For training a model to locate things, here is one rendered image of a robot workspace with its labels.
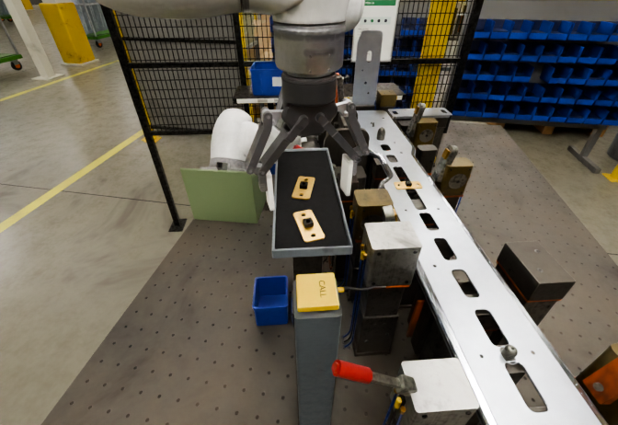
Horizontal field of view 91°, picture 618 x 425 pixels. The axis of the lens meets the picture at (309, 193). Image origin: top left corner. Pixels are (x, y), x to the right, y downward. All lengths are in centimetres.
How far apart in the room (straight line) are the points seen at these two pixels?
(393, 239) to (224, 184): 75
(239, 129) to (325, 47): 92
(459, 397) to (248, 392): 53
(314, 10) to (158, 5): 16
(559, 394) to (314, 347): 40
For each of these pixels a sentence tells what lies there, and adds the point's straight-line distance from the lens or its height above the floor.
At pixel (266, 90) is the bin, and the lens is 168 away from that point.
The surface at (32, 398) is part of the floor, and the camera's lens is 206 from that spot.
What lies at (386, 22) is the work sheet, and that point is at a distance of 187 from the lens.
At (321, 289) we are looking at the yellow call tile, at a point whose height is 116.
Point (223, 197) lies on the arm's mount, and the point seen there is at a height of 83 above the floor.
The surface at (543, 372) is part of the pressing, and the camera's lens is 71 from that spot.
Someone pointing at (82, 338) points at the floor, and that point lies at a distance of 212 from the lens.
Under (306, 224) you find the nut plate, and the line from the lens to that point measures 56.
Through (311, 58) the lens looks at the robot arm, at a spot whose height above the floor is 146.
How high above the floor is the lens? 154
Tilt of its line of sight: 36 degrees down
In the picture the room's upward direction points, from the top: straight up
